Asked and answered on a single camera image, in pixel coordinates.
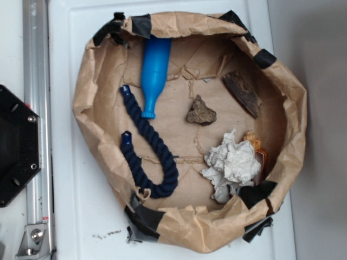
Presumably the crumpled white paper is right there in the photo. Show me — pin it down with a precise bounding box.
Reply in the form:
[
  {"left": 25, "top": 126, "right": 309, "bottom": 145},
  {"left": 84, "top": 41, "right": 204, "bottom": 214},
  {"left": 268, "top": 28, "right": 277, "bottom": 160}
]
[{"left": 201, "top": 128, "right": 261, "bottom": 204}]

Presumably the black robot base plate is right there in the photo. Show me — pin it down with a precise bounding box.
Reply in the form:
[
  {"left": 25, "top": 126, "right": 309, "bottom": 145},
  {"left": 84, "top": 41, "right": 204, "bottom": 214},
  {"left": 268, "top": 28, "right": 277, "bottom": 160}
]
[{"left": 1, "top": 85, "right": 41, "bottom": 208}]

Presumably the blue plastic bottle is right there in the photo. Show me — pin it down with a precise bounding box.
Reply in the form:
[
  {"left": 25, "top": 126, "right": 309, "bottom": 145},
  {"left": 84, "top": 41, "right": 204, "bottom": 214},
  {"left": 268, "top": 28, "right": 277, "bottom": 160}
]
[{"left": 141, "top": 36, "right": 172, "bottom": 119}]

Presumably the dark blue twisted rope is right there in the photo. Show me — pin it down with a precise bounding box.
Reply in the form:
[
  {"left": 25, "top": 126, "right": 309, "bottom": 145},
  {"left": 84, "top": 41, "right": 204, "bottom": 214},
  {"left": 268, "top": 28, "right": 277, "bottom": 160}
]
[{"left": 119, "top": 84, "right": 179, "bottom": 199}]

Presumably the brown paper bag bin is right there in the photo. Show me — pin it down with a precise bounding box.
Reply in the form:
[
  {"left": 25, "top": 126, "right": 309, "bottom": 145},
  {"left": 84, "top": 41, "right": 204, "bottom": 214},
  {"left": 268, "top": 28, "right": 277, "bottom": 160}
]
[{"left": 73, "top": 11, "right": 307, "bottom": 253}]

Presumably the metal corner bracket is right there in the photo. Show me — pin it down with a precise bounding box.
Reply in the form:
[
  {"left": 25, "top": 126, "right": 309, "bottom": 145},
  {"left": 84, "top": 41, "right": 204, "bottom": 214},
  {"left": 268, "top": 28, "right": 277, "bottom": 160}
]
[{"left": 15, "top": 223, "right": 55, "bottom": 259}]

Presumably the brown rock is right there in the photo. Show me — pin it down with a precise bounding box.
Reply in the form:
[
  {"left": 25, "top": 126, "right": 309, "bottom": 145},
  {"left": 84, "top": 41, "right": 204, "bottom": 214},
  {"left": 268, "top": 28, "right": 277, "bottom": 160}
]
[{"left": 186, "top": 95, "right": 217, "bottom": 126}]

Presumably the small amber glass bottle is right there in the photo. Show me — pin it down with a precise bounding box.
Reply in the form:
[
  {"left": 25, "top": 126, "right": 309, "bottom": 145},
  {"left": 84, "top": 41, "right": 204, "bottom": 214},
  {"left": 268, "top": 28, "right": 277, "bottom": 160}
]
[{"left": 243, "top": 130, "right": 268, "bottom": 186}]

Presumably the white plastic tray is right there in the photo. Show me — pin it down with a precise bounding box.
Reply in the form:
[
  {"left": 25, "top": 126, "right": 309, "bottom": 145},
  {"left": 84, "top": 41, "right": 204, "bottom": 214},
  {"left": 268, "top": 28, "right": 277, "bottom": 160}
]
[{"left": 48, "top": 1, "right": 296, "bottom": 259}]

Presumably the dark wood bark piece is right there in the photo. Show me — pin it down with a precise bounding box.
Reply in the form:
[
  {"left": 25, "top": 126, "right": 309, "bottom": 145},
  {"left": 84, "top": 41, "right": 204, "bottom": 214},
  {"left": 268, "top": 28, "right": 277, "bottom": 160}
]
[{"left": 222, "top": 70, "right": 262, "bottom": 119}]

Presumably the aluminium profile rail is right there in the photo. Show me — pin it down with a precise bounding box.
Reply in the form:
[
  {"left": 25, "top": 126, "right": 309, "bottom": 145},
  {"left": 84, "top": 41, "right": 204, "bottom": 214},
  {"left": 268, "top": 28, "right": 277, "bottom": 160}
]
[{"left": 22, "top": 0, "right": 54, "bottom": 225}]

